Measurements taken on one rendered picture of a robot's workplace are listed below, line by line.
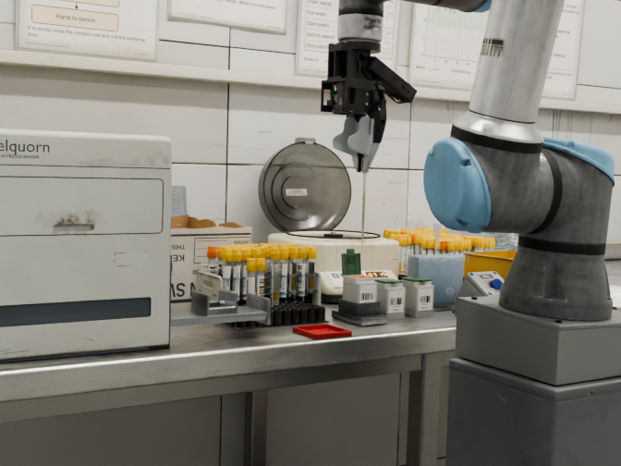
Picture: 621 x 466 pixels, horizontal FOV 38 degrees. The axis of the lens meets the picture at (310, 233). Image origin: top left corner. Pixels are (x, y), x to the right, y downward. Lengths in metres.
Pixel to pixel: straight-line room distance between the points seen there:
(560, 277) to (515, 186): 0.15
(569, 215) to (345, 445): 1.25
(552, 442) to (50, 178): 0.72
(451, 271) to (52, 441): 0.89
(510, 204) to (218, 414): 1.14
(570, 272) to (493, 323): 0.13
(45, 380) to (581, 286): 0.70
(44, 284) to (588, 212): 0.71
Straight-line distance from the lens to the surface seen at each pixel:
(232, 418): 2.11
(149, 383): 1.24
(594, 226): 1.22
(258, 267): 1.44
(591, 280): 1.22
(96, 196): 1.22
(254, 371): 1.31
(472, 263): 1.79
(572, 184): 1.19
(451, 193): 1.12
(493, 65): 1.12
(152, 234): 1.25
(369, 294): 1.52
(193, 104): 1.98
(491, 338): 1.24
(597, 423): 1.23
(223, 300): 1.38
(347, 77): 1.47
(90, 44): 1.90
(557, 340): 1.16
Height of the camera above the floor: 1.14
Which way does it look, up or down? 5 degrees down
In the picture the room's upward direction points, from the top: 2 degrees clockwise
